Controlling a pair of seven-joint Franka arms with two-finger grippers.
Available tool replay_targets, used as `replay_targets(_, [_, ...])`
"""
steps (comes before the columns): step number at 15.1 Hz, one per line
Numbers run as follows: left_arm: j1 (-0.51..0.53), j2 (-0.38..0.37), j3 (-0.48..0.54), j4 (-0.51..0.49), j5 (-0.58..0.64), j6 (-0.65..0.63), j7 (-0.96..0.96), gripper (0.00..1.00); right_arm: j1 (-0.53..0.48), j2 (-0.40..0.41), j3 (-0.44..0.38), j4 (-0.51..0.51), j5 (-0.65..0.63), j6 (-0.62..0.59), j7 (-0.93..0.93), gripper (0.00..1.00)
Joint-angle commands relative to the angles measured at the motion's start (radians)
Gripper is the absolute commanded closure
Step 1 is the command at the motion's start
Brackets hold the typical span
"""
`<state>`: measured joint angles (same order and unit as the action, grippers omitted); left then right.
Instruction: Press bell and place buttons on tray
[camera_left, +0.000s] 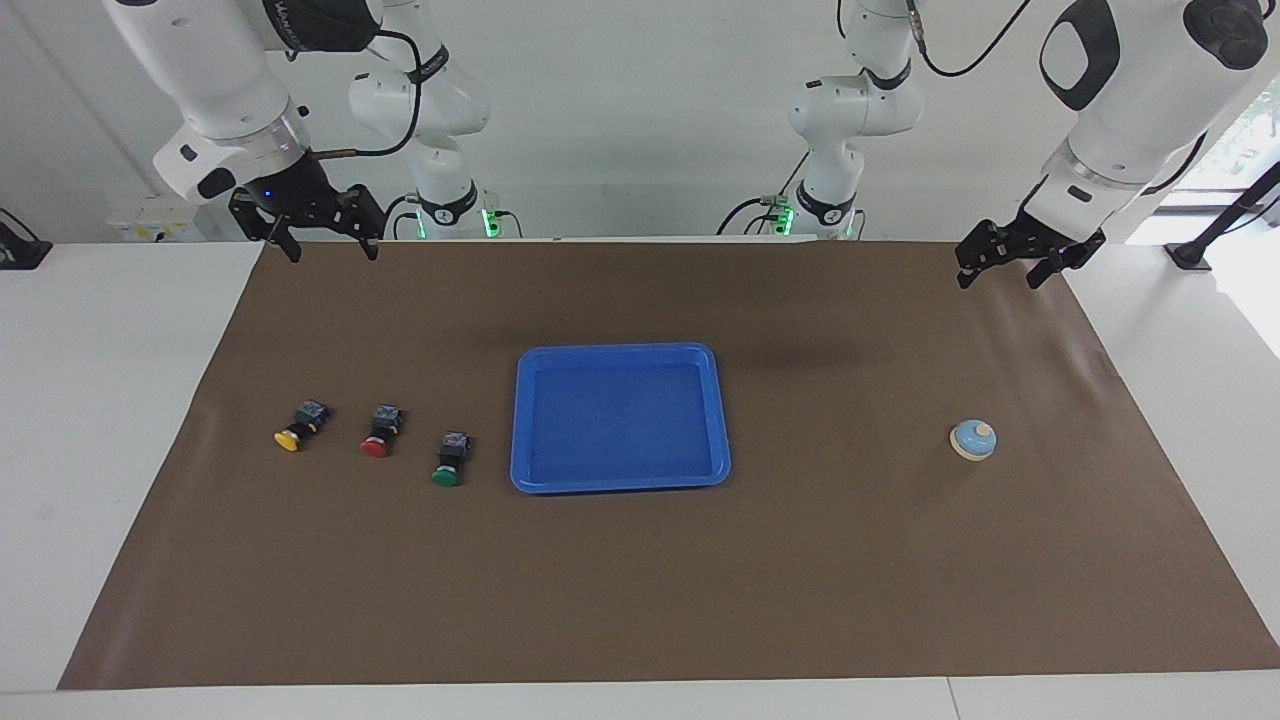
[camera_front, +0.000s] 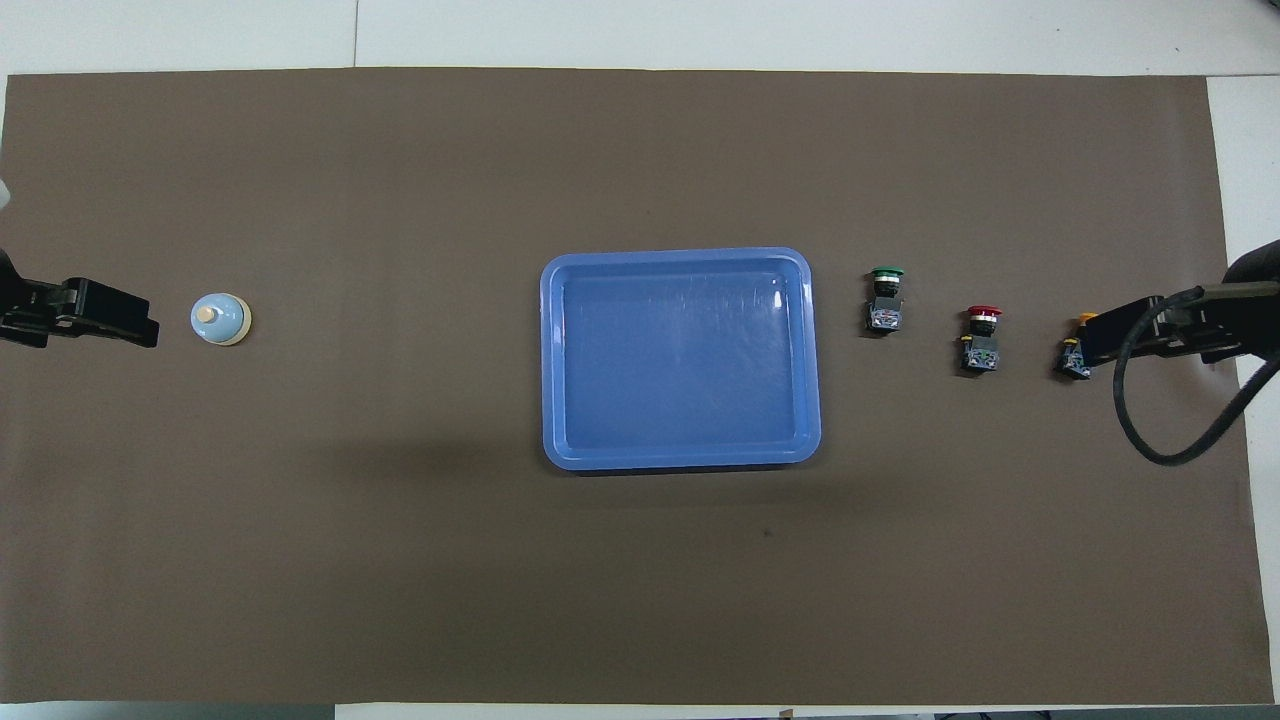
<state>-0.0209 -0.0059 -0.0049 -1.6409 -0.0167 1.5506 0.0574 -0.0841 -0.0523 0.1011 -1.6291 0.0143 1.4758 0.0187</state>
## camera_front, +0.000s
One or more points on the light blue desk bell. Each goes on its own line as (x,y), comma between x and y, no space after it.
(220,320)

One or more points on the yellow push button switch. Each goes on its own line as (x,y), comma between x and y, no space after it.
(1072,360)

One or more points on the red push button switch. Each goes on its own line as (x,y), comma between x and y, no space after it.
(982,345)

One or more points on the brown table mat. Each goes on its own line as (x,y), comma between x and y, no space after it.
(400,560)

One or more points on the green push button switch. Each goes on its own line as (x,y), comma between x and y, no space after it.
(885,310)

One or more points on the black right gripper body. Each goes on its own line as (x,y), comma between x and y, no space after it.
(1200,320)

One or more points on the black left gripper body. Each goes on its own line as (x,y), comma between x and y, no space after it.
(55,302)

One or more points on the blue plastic tray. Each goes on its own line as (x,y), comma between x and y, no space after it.
(680,380)

